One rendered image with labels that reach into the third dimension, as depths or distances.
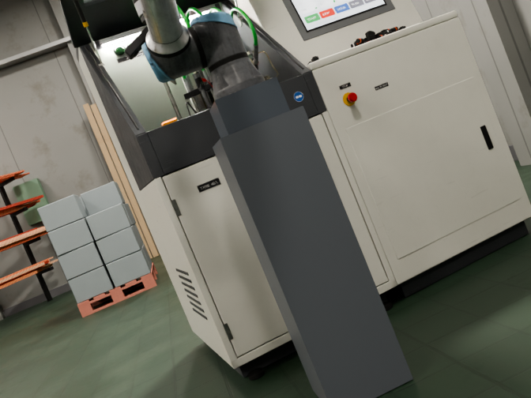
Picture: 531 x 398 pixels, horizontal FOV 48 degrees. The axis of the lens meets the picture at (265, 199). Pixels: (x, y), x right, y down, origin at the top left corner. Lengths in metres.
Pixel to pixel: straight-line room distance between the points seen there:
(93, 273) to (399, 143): 4.08
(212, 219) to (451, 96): 1.09
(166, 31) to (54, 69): 8.74
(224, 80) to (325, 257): 0.55
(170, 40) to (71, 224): 4.45
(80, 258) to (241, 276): 3.91
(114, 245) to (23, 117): 4.73
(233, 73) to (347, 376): 0.86
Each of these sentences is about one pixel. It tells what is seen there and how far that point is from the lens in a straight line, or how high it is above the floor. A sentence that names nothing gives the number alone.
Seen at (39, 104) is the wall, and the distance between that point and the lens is 10.23.
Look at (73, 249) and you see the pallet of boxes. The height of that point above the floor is 0.62.
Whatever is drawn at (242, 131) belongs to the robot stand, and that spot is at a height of 0.80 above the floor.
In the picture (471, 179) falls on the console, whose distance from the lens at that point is 2.56.
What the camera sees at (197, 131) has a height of 0.89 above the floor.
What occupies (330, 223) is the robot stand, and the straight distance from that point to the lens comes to 1.61.
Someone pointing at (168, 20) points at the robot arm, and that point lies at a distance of 1.57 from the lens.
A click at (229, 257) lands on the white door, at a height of 0.44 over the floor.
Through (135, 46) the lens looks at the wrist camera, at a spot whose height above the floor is 1.15.
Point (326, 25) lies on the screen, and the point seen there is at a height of 1.14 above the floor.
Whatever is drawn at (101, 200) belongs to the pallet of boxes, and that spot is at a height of 0.97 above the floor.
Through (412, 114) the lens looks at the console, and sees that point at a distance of 2.45.
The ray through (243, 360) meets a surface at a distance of 2.19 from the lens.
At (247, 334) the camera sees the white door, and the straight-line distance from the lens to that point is 2.18.
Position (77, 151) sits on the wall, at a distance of 10.05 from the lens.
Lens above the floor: 0.70
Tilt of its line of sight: 3 degrees down
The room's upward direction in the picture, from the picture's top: 22 degrees counter-clockwise
